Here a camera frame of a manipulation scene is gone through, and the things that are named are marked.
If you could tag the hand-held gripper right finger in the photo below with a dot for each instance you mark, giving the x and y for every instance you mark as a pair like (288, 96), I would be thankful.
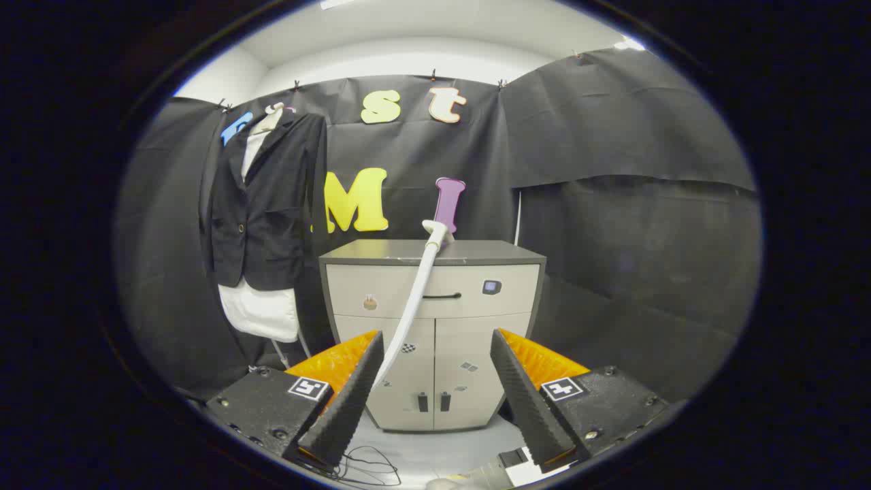
(527, 408)

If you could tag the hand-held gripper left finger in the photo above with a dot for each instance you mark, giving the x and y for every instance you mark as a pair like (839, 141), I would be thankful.
(347, 408)

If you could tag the white shirt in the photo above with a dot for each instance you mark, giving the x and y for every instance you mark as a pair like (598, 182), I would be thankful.
(262, 313)

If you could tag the black suit jacket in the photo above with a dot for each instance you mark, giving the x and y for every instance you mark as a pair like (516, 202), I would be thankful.
(272, 204)

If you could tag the metal garment stand legs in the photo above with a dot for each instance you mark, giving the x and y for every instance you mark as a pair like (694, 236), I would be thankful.
(279, 352)

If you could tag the grey cabinet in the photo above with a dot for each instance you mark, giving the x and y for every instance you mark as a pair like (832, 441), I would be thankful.
(476, 320)

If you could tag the white vertical pipe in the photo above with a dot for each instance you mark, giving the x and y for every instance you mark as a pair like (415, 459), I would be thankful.
(518, 218)

